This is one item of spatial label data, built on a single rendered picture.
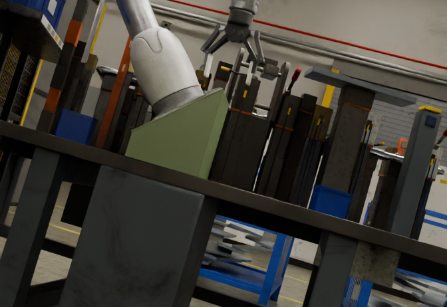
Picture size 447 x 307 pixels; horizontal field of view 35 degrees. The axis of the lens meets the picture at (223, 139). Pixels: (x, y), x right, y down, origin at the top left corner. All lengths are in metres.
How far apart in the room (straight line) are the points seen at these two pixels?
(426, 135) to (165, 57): 0.96
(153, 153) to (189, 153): 0.10
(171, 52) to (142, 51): 0.08
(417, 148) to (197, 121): 0.87
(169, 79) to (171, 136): 0.18
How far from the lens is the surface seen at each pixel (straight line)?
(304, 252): 10.51
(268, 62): 2.52
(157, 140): 1.90
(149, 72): 2.01
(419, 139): 2.47
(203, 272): 4.55
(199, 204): 1.86
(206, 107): 1.90
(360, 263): 3.07
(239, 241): 10.54
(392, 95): 2.41
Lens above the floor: 0.67
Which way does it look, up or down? 5 degrees up
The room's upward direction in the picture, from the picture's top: 16 degrees clockwise
